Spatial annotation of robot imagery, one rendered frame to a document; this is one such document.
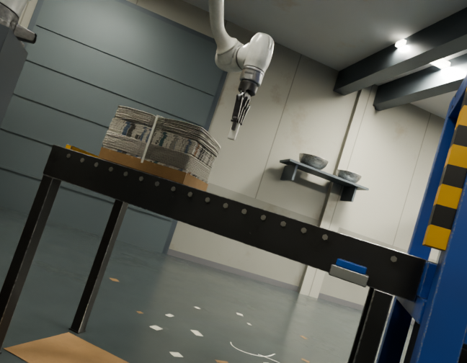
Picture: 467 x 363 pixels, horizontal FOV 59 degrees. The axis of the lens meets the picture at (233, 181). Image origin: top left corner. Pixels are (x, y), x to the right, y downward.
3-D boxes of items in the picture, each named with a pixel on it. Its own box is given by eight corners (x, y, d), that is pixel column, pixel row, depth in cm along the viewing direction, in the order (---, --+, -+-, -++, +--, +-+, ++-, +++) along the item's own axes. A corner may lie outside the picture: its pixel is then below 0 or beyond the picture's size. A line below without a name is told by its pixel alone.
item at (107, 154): (97, 157, 163) (101, 146, 164) (130, 170, 191) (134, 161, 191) (132, 168, 159) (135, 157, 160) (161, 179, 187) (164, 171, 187)
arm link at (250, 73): (240, 63, 165) (236, 77, 165) (261, 68, 162) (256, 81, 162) (246, 73, 174) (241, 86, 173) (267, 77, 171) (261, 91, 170)
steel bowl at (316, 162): (316, 173, 610) (319, 163, 612) (331, 173, 569) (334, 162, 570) (290, 164, 599) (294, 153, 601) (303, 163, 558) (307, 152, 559)
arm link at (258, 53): (271, 75, 168) (248, 77, 177) (282, 40, 169) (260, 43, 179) (254, 63, 160) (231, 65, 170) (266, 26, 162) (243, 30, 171)
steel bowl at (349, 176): (349, 186, 621) (352, 177, 622) (364, 186, 586) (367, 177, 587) (328, 178, 612) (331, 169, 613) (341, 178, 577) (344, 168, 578)
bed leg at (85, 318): (68, 329, 198) (115, 193, 204) (76, 327, 203) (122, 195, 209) (78, 333, 196) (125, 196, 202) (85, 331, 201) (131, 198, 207)
